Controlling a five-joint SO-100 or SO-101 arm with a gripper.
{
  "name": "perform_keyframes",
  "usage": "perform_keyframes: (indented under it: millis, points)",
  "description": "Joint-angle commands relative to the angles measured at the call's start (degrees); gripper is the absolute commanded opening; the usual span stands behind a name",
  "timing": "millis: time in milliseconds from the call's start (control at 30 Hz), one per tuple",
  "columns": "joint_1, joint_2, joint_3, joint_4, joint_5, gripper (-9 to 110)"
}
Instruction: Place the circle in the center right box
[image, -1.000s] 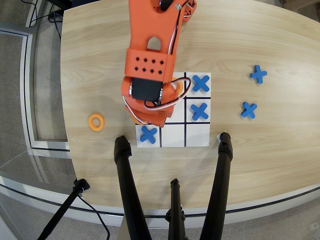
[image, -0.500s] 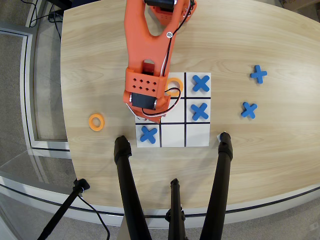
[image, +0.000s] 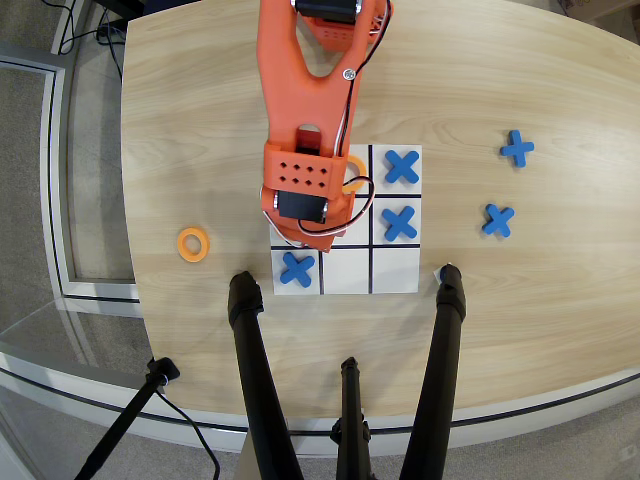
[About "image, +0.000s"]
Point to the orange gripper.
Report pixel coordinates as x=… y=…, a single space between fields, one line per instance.
x=314 y=243

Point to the white tic-tac-toe board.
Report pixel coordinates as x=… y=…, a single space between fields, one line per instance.
x=395 y=270

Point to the small white sticker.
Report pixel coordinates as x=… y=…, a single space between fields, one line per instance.
x=437 y=275

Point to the black stand pole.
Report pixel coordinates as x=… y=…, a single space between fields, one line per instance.
x=125 y=420

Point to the blue foam cross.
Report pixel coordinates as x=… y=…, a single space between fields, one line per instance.
x=498 y=220
x=402 y=166
x=517 y=148
x=399 y=222
x=297 y=270

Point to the white floor frame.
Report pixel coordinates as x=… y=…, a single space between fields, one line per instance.
x=55 y=190

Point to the thin black tripod leg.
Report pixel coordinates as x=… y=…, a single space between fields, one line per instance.
x=352 y=425

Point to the thick black tripod leg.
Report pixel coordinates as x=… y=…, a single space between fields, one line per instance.
x=255 y=360
x=435 y=360

